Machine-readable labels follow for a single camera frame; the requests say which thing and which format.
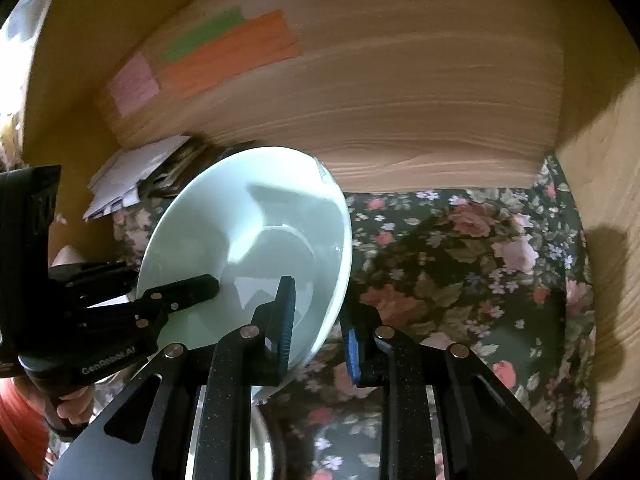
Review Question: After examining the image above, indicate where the pink sticky note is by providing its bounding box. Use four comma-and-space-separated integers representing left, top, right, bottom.
107, 53, 160, 117

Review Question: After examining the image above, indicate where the pink mug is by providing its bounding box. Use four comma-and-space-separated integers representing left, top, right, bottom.
51, 245, 87, 266

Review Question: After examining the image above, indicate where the mint green bowl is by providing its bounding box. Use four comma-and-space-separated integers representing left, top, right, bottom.
137, 146, 352, 382

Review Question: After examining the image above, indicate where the stack of white papers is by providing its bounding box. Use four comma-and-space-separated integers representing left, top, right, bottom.
82, 134, 206, 221

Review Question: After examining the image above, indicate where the person's left hand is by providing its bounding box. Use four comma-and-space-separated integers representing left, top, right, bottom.
12, 376, 96, 426

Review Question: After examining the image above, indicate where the orange sticky note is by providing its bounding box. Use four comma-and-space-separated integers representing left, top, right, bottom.
160, 10, 302, 99

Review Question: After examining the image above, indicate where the green sticky note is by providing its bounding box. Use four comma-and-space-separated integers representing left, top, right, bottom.
163, 6, 245, 63

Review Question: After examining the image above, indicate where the orange jacket sleeve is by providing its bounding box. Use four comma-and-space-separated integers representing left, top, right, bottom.
1, 378, 49, 479

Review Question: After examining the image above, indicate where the floral green tablecloth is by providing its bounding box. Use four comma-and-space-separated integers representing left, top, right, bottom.
94, 154, 599, 480

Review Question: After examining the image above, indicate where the mint green plate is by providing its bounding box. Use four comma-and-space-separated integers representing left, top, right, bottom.
184, 386, 274, 480

